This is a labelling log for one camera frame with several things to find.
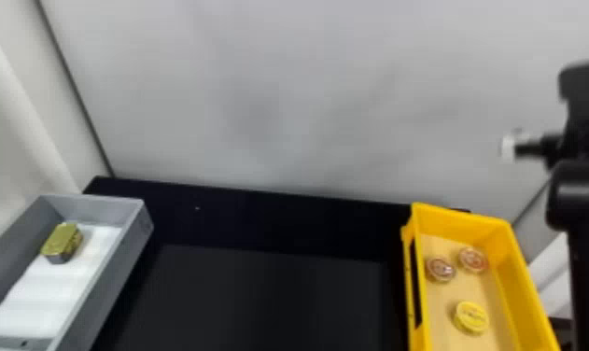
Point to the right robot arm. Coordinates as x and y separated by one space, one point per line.
585 196

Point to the red and white can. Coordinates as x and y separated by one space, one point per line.
440 269
473 259

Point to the yellow can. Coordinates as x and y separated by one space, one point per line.
471 317

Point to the gold rectangular tin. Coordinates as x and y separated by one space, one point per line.
61 241

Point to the yellow tray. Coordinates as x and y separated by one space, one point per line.
514 274

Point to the white foam pad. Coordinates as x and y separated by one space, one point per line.
49 294

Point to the grey tray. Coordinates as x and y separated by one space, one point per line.
10 255

